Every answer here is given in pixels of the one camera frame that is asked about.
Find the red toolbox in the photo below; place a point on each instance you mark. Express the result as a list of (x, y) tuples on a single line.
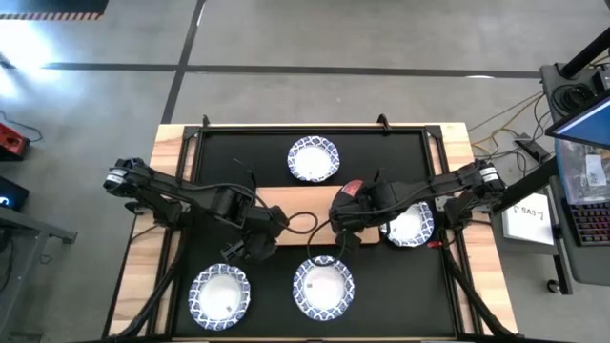
[(12, 140)]

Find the red patterned ceramic bowl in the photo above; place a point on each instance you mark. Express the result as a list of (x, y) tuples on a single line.
[(352, 188)]

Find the black table frame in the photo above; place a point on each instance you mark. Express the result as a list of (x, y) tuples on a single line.
[(286, 127)]

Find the backlit keyboard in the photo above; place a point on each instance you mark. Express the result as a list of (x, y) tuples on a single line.
[(591, 221)]

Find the black power strip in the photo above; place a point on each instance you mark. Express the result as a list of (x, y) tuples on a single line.
[(531, 148)]

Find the blue white paper bowl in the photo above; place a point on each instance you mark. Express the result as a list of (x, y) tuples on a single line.
[(324, 288), (410, 228), (313, 159), (219, 297)]

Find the clear plastic bag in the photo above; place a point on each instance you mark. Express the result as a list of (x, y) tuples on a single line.
[(583, 171)]

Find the dark grey desk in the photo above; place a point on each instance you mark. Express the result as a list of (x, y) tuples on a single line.
[(548, 78)]

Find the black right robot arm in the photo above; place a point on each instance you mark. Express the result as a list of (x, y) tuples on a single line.
[(429, 188)]

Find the grey metal desk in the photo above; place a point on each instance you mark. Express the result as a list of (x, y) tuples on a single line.
[(33, 228)]

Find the wooden cutting board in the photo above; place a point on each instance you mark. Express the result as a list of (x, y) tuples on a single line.
[(300, 200)]

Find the computer monitor with blue screen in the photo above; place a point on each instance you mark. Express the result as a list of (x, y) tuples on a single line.
[(586, 124)]

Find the white paper sign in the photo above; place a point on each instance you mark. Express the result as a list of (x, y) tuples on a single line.
[(526, 216)]

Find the black monitor stand pole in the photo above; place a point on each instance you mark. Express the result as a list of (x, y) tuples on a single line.
[(586, 52)]

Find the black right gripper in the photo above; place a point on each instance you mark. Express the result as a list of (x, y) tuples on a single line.
[(350, 212)]

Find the black castor wheel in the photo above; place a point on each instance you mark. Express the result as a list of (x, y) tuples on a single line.
[(553, 286)]

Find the black table mat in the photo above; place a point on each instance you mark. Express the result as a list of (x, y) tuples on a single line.
[(405, 295)]

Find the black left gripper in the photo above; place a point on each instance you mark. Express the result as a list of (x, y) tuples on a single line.
[(257, 248)]

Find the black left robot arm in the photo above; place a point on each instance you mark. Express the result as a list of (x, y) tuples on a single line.
[(157, 183)]

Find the small red clip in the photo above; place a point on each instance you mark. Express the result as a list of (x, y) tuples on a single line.
[(433, 245)]

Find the black electronic device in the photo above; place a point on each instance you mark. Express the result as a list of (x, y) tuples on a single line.
[(10, 193)]

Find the hazard striped black platform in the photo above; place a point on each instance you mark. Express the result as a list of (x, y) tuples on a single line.
[(47, 7)]

